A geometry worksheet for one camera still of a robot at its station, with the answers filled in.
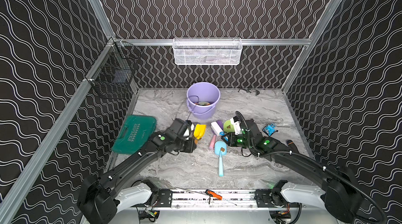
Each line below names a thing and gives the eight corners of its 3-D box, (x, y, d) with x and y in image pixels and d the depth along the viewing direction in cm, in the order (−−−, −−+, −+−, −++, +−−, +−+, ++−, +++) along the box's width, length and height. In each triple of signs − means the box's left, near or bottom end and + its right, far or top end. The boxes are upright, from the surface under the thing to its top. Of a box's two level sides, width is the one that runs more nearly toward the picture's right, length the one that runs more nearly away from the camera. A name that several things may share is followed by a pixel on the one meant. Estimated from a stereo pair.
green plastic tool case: (115, 154, 90) (111, 150, 86) (127, 120, 105) (124, 115, 101) (149, 154, 90) (147, 150, 86) (157, 120, 105) (155, 115, 101)
